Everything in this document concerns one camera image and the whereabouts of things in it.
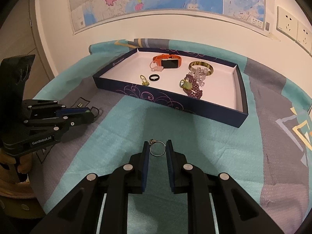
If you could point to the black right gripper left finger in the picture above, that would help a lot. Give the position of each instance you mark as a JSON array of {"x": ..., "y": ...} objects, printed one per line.
[{"x": 139, "y": 172}]

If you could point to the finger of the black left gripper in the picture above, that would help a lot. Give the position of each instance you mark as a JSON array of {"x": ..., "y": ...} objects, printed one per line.
[
  {"x": 72, "y": 111},
  {"x": 76, "y": 119}
]

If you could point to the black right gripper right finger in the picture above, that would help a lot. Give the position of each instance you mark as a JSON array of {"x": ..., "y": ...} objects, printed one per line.
[{"x": 175, "y": 163}]

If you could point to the gold chain green pendant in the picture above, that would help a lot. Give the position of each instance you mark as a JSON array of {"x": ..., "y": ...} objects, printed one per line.
[{"x": 185, "y": 84}]

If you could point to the gold green earring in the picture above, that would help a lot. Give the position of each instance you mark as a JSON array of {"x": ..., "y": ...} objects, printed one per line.
[{"x": 145, "y": 82}]

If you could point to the tortoiseshell bangle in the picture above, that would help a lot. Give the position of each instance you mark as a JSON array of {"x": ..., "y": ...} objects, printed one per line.
[{"x": 203, "y": 68}]

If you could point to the orange smart watch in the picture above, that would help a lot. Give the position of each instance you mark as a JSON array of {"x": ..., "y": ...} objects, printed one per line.
[{"x": 168, "y": 61}]

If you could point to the brown sleeve left forearm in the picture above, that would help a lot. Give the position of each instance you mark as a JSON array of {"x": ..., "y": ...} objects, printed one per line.
[{"x": 18, "y": 199}]

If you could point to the navy jewelry tray box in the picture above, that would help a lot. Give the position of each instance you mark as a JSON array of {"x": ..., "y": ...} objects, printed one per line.
[{"x": 223, "y": 99}]

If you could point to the left hand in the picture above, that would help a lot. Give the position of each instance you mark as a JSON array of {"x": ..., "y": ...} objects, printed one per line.
[{"x": 15, "y": 170}]

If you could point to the white wall socket panel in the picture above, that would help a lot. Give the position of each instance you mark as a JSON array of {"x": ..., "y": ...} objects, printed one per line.
[{"x": 294, "y": 29}]

